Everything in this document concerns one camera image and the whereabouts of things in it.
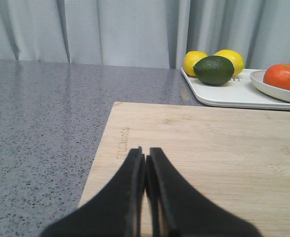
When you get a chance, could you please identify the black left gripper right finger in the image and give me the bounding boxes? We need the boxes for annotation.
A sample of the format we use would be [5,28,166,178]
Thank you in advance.
[145,148,261,237]

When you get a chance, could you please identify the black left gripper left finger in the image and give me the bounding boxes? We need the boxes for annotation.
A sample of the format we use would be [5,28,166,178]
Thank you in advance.
[41,147,145,237]

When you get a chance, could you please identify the beige round plate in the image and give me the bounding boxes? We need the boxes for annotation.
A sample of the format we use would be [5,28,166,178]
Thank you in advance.
[250,70,290,102]

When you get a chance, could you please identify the orange mandarin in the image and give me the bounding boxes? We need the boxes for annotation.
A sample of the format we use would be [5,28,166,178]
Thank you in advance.
[263,63,290,90]

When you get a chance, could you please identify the white bear tray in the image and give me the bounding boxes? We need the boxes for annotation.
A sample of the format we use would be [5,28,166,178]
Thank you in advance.
[181,69,290,111]

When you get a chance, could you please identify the wooden cutting board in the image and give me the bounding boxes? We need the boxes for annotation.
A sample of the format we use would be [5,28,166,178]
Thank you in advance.
[80,102,290,237]

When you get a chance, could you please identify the green lime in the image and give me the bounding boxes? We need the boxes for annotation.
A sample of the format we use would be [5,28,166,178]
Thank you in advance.
[193,55,234,86]

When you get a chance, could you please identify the yellow lemon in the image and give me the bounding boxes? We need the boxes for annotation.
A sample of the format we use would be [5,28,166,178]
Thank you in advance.
[183,51,208,77]
[214,49,245,77]

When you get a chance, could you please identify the grey curtain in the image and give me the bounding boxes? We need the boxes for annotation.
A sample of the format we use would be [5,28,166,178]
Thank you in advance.
[0,0,290,69]

